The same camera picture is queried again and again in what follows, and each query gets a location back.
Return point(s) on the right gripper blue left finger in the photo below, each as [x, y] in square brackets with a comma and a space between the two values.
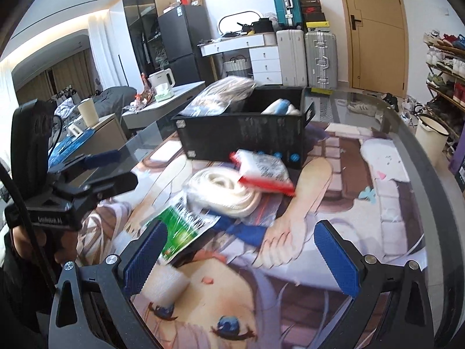
[92, 306]

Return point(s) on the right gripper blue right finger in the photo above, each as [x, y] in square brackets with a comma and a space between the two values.
[406, 320]

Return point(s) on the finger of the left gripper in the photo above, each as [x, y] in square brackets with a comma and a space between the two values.
[98, 159]
[105, 187]

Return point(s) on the white foam block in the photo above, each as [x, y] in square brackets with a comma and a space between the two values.
[164, 285]

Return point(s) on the green medicine packet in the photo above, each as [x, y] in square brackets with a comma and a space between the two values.
[184, 226]

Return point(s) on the white rope bag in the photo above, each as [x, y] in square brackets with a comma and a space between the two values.
[218, 189]

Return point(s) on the black cardboard box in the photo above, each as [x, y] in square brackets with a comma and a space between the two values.
[214, 138]

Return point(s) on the red white snack packet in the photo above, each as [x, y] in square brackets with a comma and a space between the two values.
[262, 172]

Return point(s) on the white plush toy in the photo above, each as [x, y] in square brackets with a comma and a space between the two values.
[281, 107]

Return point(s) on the person's left hand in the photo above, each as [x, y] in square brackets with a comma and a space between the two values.
[67, 252]

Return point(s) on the beige cup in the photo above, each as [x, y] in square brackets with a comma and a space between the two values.
[88, 112]

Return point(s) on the grey side table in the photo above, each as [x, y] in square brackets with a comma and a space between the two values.
[157, 110]

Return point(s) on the green tissue pack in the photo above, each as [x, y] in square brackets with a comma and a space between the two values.
[163, 92]

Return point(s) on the white electric kettle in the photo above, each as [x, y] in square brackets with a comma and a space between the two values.
[161, 77]

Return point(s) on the anime print desk mat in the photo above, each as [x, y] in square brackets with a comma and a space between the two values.
[260, 281]

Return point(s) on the white bucket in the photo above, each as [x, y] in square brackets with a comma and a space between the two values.
[432, 136]

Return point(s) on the black refrigerator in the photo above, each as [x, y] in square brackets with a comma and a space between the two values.
[183, 29]

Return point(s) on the woven laundry basket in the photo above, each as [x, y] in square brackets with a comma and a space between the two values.
[238, 66]

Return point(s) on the tall black cabinet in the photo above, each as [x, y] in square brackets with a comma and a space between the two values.
[145, 33]

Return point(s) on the white dresser desk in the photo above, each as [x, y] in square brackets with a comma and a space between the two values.
[260, 49]

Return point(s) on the oval mirror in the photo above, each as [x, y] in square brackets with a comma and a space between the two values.
[234, 22]

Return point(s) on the white suitcase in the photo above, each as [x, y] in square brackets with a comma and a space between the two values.
[292, 54]

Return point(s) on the wooden shoe rack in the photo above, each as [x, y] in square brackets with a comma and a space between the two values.
[445, 82]

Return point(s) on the silver suitcase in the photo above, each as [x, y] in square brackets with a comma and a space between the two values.
[322, 65]

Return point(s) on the teal suitcase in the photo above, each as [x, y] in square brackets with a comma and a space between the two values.
[289, 14]

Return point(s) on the stack of shoe boxes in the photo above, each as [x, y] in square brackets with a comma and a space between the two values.
[313, 16]

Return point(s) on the wooden door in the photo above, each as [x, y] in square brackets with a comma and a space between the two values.
[377, 45]

